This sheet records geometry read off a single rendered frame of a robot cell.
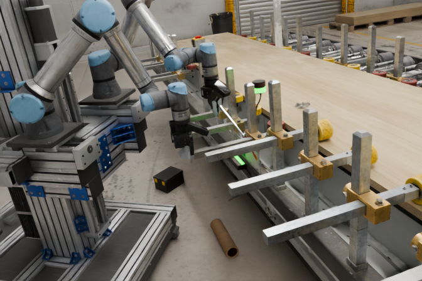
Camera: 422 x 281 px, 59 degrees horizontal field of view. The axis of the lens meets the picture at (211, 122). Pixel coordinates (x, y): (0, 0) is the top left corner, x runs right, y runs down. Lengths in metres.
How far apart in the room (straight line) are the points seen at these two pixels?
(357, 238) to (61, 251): 1.62
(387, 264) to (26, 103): 1.35
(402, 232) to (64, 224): 1.58
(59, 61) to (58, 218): 0.98
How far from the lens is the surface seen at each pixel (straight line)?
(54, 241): 2.29
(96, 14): 1.40
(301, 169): 1.25
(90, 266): 2.22
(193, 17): 9.66
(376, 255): 1.47
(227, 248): 2.32
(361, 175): 1.09
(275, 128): 1.49
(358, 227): 1.18
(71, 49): 1.44
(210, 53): 1.77
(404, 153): 1.51
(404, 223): 1.38
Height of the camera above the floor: 1.57
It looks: 22 degrees down
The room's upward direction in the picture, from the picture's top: 7 degrees counter-clockwise
